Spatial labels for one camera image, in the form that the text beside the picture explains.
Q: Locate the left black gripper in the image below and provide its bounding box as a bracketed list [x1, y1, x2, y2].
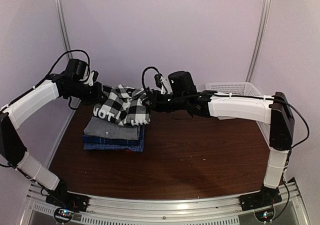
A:
[66, 80, 108, 106]

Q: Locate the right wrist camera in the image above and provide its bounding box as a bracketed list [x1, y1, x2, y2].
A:
[154, 71, 197, 97]

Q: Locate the left circuit board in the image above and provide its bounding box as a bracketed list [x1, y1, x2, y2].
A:
[53, 207, 75, 223]

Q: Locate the right circuit board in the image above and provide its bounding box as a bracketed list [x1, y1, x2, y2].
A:
[254, 208, 275, 223]

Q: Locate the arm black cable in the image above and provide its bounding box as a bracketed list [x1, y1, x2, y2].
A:
[32, 49, 91, 91]
[141, 66, 311, 148]

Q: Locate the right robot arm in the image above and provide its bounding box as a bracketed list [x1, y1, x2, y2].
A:
[147, 90, 295, 206]

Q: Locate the grey shirt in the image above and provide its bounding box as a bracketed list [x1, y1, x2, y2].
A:
[83, 117, 141, 140]

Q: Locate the aluminium frame post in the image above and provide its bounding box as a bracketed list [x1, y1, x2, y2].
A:
[245, 0, 272, 83]
[54, 0, 71, 52]

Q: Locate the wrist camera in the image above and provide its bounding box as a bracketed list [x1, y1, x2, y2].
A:
[65, 58, 89, 82]
[154, 71, 197, 97]

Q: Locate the dark blue plaid shirt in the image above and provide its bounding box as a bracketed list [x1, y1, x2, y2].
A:
[82, 126, 145, 146]

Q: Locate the aluminium front rail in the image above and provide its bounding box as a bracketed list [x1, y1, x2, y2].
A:
[18, 180, 311, 225]

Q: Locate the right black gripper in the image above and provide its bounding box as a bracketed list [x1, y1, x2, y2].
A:
[142, 90, 188, 113]

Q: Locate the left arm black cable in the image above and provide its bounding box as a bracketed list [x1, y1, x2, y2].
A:
[32, 49, 91, 91]

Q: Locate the black white checkered shirt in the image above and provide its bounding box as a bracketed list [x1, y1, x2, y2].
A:
[93, 84, 151, 127]

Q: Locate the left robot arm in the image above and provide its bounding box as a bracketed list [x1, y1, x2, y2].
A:
[0, 71, 103, 207]

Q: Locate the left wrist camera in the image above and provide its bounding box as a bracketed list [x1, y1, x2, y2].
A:
[65, 58, 89, 82]

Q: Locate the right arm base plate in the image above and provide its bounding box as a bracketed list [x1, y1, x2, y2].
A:
[239, 190, 283, 212]

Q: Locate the circuit board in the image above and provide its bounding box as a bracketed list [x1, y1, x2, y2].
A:
[53, 207, 75, 223]
[254, 208, 275, 223]

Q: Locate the left aluminium frame post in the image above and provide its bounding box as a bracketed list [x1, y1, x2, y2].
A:
[54, 0, 71, 52]

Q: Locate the right aluminium frame post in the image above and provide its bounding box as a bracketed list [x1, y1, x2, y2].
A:
[245, 0, 272, 83]

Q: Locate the white plastic basket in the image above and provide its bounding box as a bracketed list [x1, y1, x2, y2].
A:
[202, 81, 270, 145]

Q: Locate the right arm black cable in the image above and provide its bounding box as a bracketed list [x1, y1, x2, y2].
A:
[141, 66, 311, 148]

